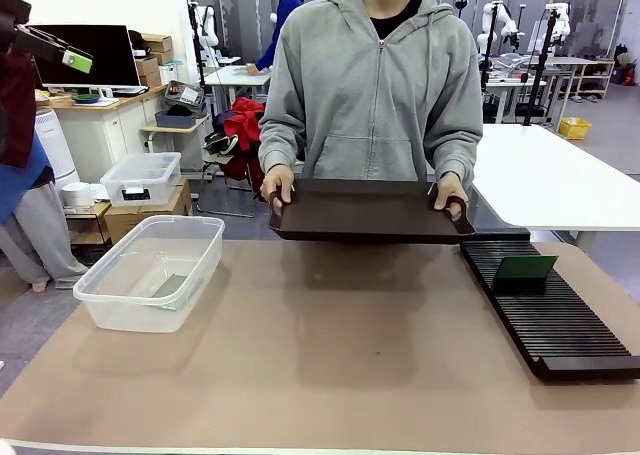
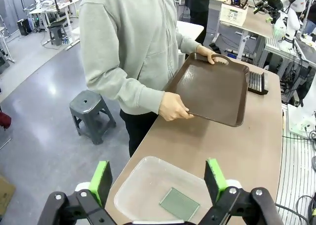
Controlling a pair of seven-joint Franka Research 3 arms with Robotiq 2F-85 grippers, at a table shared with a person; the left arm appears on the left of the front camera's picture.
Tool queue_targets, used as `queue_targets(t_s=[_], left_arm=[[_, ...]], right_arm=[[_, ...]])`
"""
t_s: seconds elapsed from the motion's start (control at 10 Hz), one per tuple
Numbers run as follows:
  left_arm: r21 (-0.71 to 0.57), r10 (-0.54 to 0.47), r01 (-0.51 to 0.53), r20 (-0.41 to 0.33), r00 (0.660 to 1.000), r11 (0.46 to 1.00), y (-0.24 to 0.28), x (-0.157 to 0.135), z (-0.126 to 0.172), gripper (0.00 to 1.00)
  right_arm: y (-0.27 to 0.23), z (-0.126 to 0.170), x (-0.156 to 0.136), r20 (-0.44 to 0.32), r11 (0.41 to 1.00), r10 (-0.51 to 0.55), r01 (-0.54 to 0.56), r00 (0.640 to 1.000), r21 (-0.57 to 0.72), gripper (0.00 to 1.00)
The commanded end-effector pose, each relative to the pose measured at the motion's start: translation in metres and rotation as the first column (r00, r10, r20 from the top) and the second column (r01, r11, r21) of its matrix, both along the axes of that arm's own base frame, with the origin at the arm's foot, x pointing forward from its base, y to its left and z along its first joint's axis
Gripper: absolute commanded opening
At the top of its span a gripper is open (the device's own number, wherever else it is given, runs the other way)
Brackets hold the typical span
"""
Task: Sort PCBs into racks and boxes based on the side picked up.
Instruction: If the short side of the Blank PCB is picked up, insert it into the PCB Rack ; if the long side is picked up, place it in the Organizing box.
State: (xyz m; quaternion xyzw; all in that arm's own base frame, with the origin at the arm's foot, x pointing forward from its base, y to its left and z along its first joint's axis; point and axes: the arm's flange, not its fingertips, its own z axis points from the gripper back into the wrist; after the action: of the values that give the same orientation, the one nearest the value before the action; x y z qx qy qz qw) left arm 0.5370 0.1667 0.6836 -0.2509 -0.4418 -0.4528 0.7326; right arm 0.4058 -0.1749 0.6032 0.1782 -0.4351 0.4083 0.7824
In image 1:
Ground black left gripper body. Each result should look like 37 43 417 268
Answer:
0 14 21 54

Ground green PCB board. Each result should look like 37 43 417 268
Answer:
149 273 190 299
493 254 560 281

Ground dark brown serving tray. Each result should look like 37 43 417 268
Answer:
267 177 477 245

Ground person's left sleeved forearm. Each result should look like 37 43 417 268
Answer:
429 124 484 181

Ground person's right sleeved forearm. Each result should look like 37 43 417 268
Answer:
258 119 306 176

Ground person's right hand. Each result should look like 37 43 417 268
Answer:
260 167 296 210

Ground person's left hand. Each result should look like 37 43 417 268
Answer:
432 171 470 214

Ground black computer monitor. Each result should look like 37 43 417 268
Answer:
30 24 151 99

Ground dark red jacket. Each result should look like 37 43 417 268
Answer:
0 49 39 169

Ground white air purifier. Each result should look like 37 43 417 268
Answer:
33 107 81 184

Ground small cardboard box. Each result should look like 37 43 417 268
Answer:
141 33 174 54
134 54 164 89

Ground white cabinet with wood top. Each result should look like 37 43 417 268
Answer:
37 82 169 184

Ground blue cloth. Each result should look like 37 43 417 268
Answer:
0 134 55 226

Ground black case with label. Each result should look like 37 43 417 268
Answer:
164 79 206 109

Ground navy blue bin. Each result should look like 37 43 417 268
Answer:
154 108 197 129

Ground small wooden side table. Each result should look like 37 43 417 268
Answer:
141 114 211 171

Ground white round canister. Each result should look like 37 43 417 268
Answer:
60 182 96 209

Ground clear lidded storage box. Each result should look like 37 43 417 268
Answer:
99 151 183 208

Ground white background desk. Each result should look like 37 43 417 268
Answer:
204 64 274 111

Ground large cardboard box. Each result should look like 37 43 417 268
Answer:
103 177 194 246

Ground grey trousers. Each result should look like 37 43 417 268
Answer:
0 182 91 289

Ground red garment on chair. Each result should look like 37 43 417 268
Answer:
222 97 266 151

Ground black metal chair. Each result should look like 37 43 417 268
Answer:
202 129 264 219

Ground clear plastic box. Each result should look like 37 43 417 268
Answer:
73 214 226 334

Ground person in blue hoodie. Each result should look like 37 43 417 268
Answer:
244 0 306 76

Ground person in grey hoodie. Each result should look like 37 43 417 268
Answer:
258 0 484 184

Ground black tripod stand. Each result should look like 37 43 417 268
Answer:
522 9 564 126

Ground white table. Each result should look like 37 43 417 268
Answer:
469 123 640 254

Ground wooden background table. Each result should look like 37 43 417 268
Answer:
544 57 616 101

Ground yellow plastic basket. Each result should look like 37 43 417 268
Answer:
558 117 593 140

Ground black slotted PCB rack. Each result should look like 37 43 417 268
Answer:
458 228 640 382

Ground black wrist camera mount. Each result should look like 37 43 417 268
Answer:
0 0 32 25

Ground small black frame side table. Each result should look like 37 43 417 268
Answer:
64 202 114 266

